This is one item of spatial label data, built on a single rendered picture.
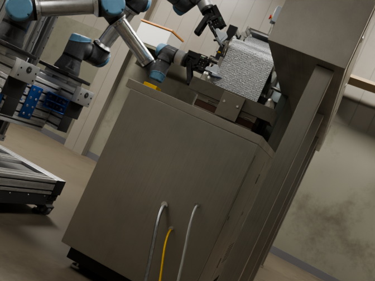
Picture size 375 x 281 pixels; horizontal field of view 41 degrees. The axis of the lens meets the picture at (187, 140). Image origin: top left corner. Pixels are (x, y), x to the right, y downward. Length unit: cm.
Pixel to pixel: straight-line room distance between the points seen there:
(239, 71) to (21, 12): 103
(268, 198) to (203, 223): 61
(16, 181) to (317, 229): 364
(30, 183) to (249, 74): 129
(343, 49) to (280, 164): 39
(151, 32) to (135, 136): 385
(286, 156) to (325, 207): 399
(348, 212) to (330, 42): 408
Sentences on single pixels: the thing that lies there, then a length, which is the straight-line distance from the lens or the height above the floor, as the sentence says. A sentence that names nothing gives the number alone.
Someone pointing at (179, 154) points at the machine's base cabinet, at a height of 68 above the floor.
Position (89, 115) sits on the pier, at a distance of 653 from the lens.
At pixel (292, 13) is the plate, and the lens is 160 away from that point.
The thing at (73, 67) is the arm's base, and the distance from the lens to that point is 290.
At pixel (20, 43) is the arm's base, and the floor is 84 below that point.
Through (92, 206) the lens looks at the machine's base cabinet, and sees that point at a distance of 228.
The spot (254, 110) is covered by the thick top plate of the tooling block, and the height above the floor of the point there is 99.
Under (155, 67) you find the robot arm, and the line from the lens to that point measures 249.
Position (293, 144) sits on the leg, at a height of 88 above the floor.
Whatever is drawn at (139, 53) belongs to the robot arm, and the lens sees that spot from 259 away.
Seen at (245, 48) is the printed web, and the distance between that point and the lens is 246.
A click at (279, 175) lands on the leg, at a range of 157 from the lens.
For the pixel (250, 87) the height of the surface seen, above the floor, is 111.
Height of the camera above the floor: 76
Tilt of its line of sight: level
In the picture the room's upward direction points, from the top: 25 degrees clockwise
